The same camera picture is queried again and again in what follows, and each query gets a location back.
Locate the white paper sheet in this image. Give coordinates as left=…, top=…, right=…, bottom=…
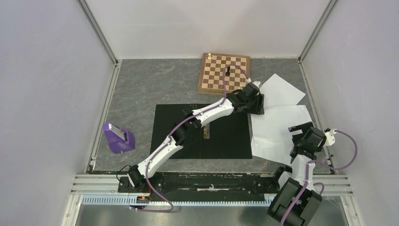
left=251, top=105, right=311, bottom=166
left=260, top=74, right=306, bottom=108

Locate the teal black file folder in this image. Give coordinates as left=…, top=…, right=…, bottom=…
left=150, top=104, right=252, bottom=159

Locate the purple stand with phone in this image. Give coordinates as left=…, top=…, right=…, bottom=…
left=102, top=122, right=136, bottom=154

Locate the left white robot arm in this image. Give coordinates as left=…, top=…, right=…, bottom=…
left=127, top=81, right=264, bottom=192

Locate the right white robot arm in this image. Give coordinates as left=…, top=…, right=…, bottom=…
left=267, top=122, right=326, bottom=226

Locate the wooden chessboard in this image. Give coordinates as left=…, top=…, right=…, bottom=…
left=198, top=53, right=250, bottom=95

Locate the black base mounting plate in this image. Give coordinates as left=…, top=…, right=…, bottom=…
left=118, top=172, right=279, bottom=202

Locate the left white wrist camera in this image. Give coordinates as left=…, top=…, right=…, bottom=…
left=245, top=78, right=261, bottom=92

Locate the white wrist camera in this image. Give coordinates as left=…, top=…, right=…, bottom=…
left=324, top=128, right=337, bottom=146
left=245, top=78, right=261, bottom=92

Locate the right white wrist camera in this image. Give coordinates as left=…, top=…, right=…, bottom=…
left=324, top=128, right=337, bottom=146

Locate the white toothed cable duct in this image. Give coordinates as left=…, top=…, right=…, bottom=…
left=81, top=194, right=278, bottom=207

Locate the aluminium frame rail right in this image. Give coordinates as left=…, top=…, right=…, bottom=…
left=298, top=0, right=339, bottom=64

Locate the aluminium frame rail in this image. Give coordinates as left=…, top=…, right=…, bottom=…
left=77, top=0, right=119, bottom=65
left=298, top=0, right=339, bottom=64

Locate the aluminium frame rail left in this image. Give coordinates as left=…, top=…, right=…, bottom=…
left=77, top=0, right=119, bottom=65

